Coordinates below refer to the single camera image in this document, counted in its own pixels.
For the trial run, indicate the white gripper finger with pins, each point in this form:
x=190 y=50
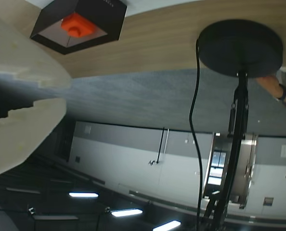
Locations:
x=25 y=134
x=25 y=55

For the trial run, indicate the orange cube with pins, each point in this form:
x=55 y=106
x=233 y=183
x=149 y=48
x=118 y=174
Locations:
x=78 y=25

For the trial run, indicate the black open box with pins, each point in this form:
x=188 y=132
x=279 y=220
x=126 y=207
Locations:
x=102 y=19

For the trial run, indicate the person's hand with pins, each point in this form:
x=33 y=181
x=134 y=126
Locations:
x=269 y=84

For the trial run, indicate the ceiling light strip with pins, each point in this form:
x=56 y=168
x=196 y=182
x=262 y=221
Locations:
x=83 y=195
x=167 y=225
x=126 y=212

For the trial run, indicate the white paper sheet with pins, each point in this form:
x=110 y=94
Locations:
x=145 y=6

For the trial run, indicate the black round lamp base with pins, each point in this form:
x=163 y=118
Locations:
x=239 y=43

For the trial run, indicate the black wristband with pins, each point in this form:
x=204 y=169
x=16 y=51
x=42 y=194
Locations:
x=282 y=92

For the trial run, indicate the thin black wall pole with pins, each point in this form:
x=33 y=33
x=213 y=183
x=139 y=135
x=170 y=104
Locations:
x=161 y=144

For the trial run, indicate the metal door frame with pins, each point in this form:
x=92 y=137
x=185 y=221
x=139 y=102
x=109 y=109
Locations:
x=250 y=168

